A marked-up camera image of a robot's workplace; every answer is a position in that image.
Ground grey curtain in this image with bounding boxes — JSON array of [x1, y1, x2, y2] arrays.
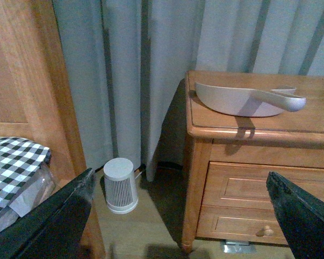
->
[[52, 1, 324, 181]]

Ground beige plastic dustpan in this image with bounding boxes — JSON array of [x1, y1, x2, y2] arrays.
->
[[195, 83, 306, 117]]

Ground wooden nightstand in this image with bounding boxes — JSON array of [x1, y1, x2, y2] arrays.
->
[[181, 71, 324, 253]]

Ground white ribbed trash can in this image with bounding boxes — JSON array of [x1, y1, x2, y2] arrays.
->
[[103, 158, 139, 214]]

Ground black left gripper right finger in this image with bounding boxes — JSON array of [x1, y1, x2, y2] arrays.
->
[[266, 172, 324, 258]]

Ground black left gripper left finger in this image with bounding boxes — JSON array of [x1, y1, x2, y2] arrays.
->
[[0, 168, 95, 258]]

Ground wooden bed headboard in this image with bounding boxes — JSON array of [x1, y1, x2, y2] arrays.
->
[[0, 0, 106, 259]]

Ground metal floor socket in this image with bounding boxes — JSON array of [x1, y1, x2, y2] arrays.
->
[[220, 240, 257, 254]]

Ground black white checkered bedsheet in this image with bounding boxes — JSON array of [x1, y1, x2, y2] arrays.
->
[[0, 137, 52, 223]]

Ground wooden drawer knob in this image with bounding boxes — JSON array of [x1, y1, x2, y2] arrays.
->
[[256, 225, 274, 237]]

